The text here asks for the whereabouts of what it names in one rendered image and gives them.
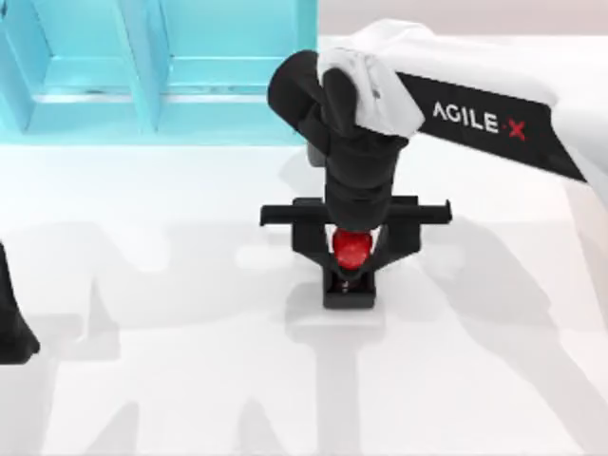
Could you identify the red round object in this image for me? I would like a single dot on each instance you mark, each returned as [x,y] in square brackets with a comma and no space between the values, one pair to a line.
[351,249]

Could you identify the light blue rack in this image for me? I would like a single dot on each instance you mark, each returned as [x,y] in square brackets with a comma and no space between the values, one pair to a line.
[100,71]

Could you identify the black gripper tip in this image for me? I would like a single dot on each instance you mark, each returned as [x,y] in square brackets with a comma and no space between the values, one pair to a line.
[14,323]

